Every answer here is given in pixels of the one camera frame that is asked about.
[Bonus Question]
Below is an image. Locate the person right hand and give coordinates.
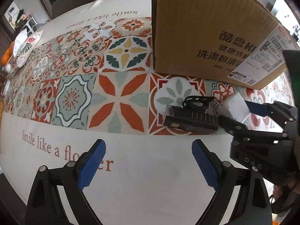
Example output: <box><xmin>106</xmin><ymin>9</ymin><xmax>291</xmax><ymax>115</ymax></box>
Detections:
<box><xmin>271</xmin><ymin>177</ymin><xmax>300</xmax><ymax>201</ymax></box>

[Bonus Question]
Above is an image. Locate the white snack bag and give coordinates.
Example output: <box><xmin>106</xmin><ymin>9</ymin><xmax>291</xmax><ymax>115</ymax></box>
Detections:
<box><xmin>13</xmin><ymin>29</ymin><xmax>43</xmax><ymax>69</ymax></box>

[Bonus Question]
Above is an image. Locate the small round jar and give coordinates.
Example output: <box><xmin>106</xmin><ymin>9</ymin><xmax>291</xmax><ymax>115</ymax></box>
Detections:
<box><xmin>1</xmin><ymin>79</ymin><xmax>11</xmax><ymax>96</ymax></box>

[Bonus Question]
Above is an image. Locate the black bike light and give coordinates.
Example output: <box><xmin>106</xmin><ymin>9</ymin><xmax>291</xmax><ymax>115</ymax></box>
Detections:
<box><xmin>163</xmin><ymin>95</ymin><xmax>219</xmax><ymax>135</ymax></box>

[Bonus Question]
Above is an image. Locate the brown cardboard box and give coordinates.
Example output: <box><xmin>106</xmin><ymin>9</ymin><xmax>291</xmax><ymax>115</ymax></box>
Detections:
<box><xmin>152</xmin><ymin>0</ymin><xmax>298</xmax><ymax>89</ymax></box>

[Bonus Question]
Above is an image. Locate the white cube power adapter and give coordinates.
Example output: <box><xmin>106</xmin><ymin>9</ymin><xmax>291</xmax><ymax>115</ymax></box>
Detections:
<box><xmin>219</xmin><ymin>91</ymin><xmax>250</xmax><ymax>123</ymax></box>

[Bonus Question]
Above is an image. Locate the patterned tile table mat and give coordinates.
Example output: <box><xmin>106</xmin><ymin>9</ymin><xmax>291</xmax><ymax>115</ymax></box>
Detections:
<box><xmin>1</xmin><ymin>17</ymin><xmax>293</xmax><ymax>135</ymax></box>

